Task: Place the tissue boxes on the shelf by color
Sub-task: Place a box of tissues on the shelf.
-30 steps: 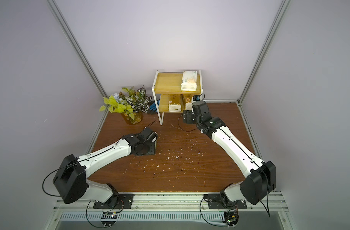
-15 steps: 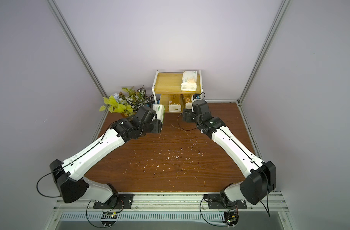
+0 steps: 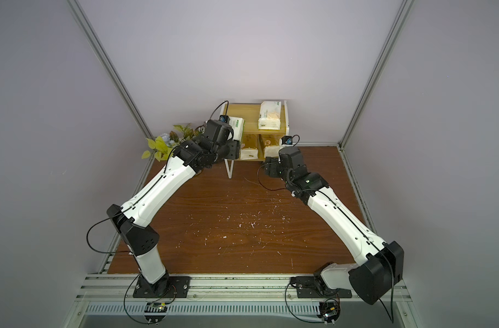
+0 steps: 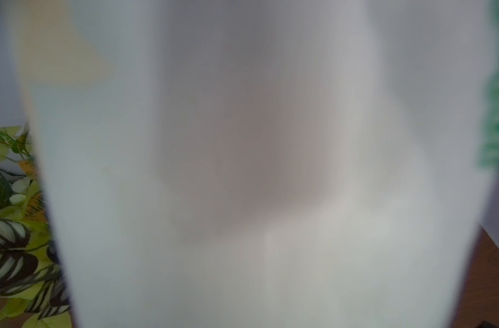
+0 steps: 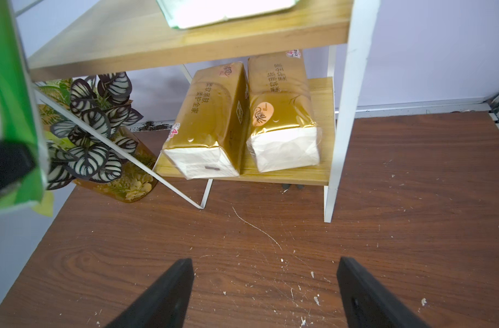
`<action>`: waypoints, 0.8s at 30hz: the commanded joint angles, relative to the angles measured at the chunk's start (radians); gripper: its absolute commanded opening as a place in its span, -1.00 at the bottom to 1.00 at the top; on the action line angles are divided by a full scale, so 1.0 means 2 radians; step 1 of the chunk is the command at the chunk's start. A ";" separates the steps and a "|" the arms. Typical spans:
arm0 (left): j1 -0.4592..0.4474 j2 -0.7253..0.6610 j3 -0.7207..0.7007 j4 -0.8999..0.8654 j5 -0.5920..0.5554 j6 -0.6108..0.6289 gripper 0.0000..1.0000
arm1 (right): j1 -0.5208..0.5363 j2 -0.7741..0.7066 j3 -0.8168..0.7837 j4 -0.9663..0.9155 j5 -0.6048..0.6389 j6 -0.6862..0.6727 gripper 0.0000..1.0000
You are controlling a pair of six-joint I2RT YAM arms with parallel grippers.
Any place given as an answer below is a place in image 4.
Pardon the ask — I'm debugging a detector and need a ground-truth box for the white green tissue pack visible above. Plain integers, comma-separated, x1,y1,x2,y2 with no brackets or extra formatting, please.
4,1,499,327

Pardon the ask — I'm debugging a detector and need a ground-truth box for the potted artificial plant amber vase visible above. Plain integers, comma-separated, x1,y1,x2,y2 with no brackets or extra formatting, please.
0,125,75,327

